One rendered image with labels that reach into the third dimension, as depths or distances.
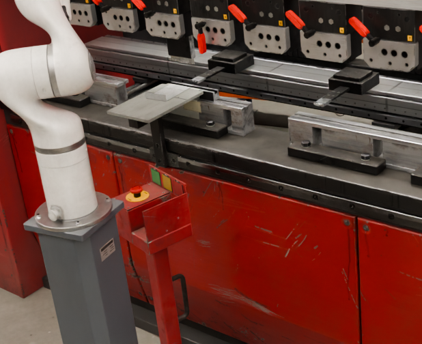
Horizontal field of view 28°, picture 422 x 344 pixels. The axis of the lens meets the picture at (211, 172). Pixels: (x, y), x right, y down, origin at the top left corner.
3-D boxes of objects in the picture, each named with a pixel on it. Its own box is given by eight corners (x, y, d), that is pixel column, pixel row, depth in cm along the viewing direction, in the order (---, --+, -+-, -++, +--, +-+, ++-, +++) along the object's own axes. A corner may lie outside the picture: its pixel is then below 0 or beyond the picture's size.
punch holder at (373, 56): (363, 65, 230) (361, 5, 222) (379, 56, 235) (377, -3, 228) (414, 73, 221) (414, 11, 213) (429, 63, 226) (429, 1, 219)
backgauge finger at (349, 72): (302, 106, 259) (300, 91, 257) (346, 78, 276) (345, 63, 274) (336, 112, 252) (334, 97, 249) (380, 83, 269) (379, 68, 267)
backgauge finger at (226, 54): (180, 84, 288) (178, 70, 286) (227, 60, 306) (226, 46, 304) (207, 89, 281) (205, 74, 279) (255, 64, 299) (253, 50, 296)
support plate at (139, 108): (106, 114, 270) (106, 110, 269) (162, 86, 287) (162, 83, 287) (148, 123, 259) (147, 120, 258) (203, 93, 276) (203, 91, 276)
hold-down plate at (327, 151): (287, 155, 255) (287, 146, 253) (297, 148, 258) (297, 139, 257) (377, 176, 237) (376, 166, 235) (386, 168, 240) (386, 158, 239)
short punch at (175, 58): (169, 61, 281) (165, 33, 277) (173, 59, 283) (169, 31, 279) (192, 65, 275) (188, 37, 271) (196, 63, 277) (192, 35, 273)
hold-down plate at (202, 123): (149, 123, 289) (147, 115, 288) (160, 118, 293) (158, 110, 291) (218, 139, 271) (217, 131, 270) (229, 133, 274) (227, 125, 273)
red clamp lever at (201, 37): (197, 54, 261) (194, 23, 257) (205, 50, 264) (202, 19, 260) (202, 54, 260) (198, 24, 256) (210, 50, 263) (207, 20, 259)
